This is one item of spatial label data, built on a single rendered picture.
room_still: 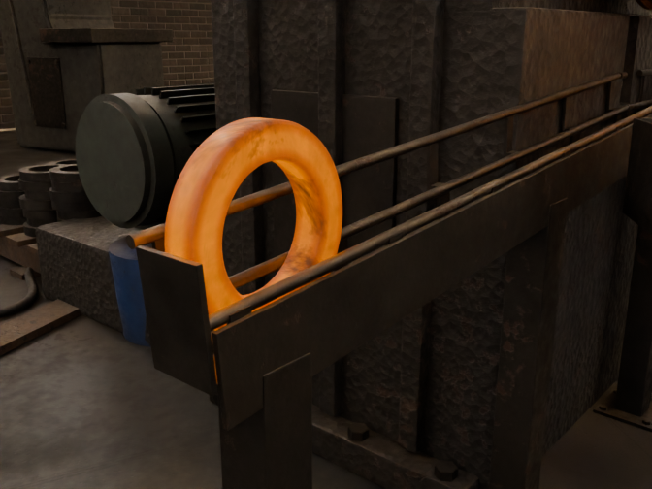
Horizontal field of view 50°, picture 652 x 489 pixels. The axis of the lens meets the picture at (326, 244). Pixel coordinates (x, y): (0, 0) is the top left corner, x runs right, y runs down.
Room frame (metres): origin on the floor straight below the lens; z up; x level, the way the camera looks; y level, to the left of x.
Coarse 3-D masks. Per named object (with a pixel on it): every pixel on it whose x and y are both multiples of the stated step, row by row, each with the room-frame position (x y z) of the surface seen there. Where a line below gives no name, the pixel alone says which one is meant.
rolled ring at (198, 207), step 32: (224, 128) 0.55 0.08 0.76; (256, 128) 0.55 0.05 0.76; (288, 128) 0.57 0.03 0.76; (192, 160) 0.53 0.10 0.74; (224, 160) 0.52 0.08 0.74; (256, 160) 0.54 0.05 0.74; (288, 160) 0.58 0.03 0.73; (320, 160) 0.61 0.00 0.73; (192, 192) 0.50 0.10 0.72; (224, 192) 0.52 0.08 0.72; (320, 192) 0.61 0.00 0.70; (192, 224) 0.49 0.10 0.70; (320, 224) 0.61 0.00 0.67; (192, 256) 0.49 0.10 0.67; (288, 256) 0.61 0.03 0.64; (320, 256) 0.60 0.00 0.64; (224, 288) 0.51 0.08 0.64
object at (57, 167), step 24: (24, 168) 2.51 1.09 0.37; (48, 168) 2.56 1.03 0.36; (72, 168) 2.37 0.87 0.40; (0, 192) 2.56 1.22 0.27; (24, 192) 2.47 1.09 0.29; (48, 192) 2.42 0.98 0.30; (72, 192) 2.24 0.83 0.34; (0, 216) 2.59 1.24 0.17; (24, 216) 2.43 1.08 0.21; (48, 216) 2.40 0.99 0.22; (72, 216) 2.26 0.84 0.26; (96, 216) 2.28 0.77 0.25; (0, 240) 2.57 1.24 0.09; (24, 240) 2.37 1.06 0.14; (24, 264) 2.44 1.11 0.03
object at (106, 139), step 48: (144, 96) 2.02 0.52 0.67; (192, 96) 2.05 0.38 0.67; (96, 144) 1.97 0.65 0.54; (144, 144) 1.85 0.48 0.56; (192, 144) 1.93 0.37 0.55; (96, 192) 1.99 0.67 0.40; (144, 192) 1.84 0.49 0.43; (48, 240) 2.11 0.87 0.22; (96, 240) 2.00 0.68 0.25; (48, 288) 2.13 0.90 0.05; (96, 288) 1.94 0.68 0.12
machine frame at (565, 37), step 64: (256, 0) 1.43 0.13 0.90; (320, 0) 1.29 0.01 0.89; (384, 0) 1.24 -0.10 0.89; (448, 0) 1.16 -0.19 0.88; (512, 0) 1.16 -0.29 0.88; (576, 0) 1.35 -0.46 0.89; (256, 64) 1.43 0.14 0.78; (320, 64) 1.29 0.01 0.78; (384, 64) 1.24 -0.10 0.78; (448, 64) 1.15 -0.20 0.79; (512, 64) 1.08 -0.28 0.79; (576, 64) 1.23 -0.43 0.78; (640, 64) 1.49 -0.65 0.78; (320, 128) 1.29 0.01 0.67; (384, 128) 1.22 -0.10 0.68; (448, 128) 1.15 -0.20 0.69; (384, 192) 1.22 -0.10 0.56; (256, 256) 1.42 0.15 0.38; (576, 256) 1.31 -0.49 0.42; (448, 320) 1.14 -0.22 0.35; (576, 320) 1.33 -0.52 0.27; (320, 384) 1.29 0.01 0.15; (384, 384) 1.22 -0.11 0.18; (448, 384) 1.13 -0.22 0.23; (576, 384) 1.37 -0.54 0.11; (320, 448) 1.25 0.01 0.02; (384, 448) 1.18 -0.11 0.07; (448, 448) 1.13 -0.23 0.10
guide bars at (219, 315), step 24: (624, 120) 1.16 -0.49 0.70; (576, 144) 1.01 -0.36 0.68; (528, 168) 0.89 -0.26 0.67; (480, 192) 0.79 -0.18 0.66; (432, 216) 0.71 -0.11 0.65; (384, 240) 0.65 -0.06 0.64; (336, 264) 0.59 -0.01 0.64; (264, 288) 0.53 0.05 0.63; (288, 288) 0.54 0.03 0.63; (216, 312) 0.49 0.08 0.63; (240, 312) 0.50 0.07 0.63
